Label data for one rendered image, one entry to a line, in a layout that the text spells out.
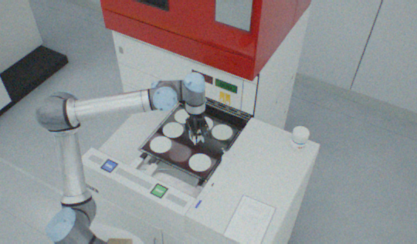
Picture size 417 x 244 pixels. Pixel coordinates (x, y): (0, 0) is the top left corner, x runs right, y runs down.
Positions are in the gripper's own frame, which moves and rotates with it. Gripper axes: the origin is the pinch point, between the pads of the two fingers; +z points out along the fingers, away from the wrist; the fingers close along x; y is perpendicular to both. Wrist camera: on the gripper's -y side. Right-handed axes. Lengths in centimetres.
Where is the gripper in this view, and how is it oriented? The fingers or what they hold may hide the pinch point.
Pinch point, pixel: (195, 139)
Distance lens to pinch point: 172.3
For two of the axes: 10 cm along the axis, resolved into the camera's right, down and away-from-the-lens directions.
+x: 9.4, -2.5, 2.2
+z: 0.1, 6.9, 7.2
